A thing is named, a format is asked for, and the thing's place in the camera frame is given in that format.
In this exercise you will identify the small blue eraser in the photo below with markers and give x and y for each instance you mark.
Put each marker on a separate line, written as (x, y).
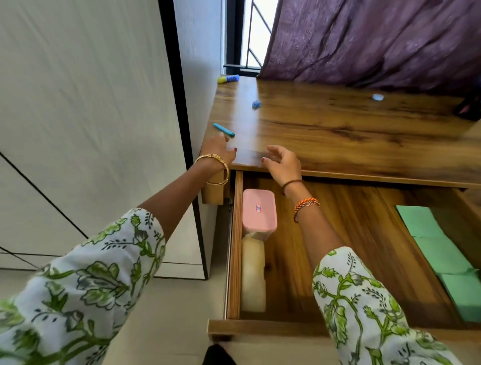
(256, 104)

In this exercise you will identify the left floral white green sleeve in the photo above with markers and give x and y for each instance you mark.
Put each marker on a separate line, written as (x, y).
(75, 285)

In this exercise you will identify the clear container pink lid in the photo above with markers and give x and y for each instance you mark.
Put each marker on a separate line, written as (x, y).
(259, 210)

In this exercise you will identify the person's right forearm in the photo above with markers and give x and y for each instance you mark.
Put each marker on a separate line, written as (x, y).
(319, 233)

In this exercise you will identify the person's right hand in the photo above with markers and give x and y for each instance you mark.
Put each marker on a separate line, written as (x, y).
(287, 167)

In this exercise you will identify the black trouser leg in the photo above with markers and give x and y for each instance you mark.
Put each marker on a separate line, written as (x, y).
(220, 355)

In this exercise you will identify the yellow pencil case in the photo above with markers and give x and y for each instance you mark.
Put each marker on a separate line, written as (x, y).
(253, 274)

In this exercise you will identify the black window frame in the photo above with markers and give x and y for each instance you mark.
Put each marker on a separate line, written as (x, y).
(235, 34)

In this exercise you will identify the purple patterned curtain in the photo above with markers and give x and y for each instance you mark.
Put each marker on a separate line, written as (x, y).
(375, 37)

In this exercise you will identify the gold bangle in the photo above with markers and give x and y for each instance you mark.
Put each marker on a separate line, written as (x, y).
(214, 156)

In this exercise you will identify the person's left hand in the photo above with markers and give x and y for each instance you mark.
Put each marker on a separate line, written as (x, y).
(220, 148)

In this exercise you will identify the teal grey marker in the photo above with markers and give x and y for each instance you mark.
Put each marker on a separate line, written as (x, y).
(223, 129)

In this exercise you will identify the wooden desk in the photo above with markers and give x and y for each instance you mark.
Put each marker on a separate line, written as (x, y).
(338, 128)

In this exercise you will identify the right floral white green sleeve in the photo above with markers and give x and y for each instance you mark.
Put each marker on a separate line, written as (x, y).
(375, 319)

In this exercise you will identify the person's left forearm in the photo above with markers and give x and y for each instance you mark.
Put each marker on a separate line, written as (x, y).
(180, 203)

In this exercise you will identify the black mesh pen holder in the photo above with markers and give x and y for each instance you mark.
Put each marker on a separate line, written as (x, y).
(468, 109)

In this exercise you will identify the teal paper sheet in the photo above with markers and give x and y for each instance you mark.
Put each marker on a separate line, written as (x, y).
(419, 222)

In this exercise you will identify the black wall trim strip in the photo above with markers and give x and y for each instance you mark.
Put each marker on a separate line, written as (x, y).
(180, 113)

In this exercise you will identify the yellow and blue highlighter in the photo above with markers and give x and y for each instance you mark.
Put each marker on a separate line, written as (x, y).
(228, 79)

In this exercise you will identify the window grille bars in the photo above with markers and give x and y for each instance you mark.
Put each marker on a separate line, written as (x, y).
(249, 37)

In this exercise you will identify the small round blue tape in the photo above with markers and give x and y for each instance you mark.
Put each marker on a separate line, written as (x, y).
(378, 97)

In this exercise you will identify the wooden desk drawer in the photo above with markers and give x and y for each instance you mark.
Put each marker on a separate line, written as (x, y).
(357, 244)

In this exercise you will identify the floral white green sleeve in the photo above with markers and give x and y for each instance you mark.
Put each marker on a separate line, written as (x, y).
(75, 285)
(375, 319)

